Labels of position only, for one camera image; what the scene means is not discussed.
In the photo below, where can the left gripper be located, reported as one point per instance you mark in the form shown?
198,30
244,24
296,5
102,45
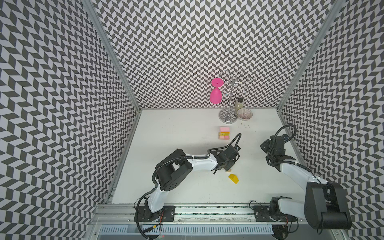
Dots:
230,166

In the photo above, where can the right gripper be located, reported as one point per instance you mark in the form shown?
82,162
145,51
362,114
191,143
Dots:
268,147

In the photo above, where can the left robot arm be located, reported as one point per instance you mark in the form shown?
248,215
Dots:
173,170

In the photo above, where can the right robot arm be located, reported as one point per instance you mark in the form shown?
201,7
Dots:
325,205

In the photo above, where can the yellow wedge block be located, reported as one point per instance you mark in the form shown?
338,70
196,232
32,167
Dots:
234,178

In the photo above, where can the chrome glass holder stand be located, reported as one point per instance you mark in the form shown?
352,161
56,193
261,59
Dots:
228,115

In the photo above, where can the pink striped bowl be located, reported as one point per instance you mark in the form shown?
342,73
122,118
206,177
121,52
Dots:
244,114

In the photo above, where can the spice jar black lid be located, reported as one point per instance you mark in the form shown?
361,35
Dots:
239,104

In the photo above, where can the pink plastic wine glass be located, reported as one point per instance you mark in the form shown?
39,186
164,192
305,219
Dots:
216,94

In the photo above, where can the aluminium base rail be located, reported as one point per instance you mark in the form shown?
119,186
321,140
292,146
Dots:
201,220

